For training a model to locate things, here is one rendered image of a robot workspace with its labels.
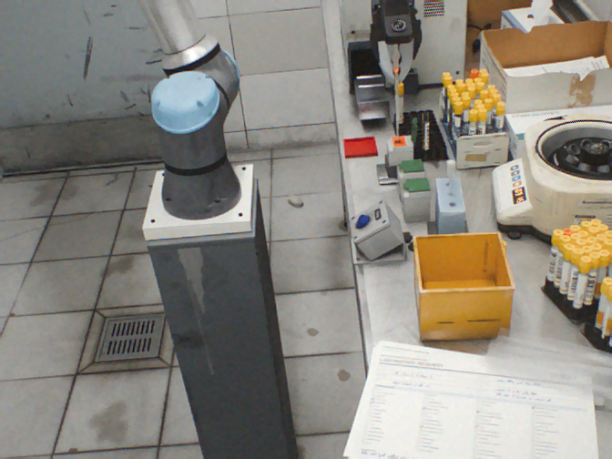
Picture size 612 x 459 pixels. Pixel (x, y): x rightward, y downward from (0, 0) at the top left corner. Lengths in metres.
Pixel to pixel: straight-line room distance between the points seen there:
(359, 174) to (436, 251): 0.37
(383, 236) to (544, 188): 0.27
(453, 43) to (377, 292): 0.77
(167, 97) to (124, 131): 2.04
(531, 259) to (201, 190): 0.58
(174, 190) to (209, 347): 0.36
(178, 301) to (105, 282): 1.33
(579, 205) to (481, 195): 0.23
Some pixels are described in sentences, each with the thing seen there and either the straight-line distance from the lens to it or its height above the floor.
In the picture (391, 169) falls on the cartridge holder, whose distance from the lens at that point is 1.49.
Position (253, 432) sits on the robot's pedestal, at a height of 0.33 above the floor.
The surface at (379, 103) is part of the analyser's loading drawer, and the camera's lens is 1.67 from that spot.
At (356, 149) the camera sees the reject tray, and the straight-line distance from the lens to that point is 1.61.
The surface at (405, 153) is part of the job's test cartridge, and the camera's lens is 1.48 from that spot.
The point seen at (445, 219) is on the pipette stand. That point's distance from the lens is 1.25.
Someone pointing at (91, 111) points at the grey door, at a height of 0.28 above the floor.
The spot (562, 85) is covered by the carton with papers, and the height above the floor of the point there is 0.99.
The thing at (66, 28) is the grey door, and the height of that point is 0.65.
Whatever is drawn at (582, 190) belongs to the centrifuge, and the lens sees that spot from 1.30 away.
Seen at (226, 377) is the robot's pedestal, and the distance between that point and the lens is 1.64.
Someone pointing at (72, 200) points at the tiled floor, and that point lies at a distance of 3.33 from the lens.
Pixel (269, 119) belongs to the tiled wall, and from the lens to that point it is 3.36.
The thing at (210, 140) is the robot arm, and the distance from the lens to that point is 1.36.
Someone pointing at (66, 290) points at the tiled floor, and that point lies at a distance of 2.85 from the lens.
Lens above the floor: 1.69
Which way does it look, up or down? 36 degrees down
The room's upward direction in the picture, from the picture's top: 6 degrees counter-clockwise
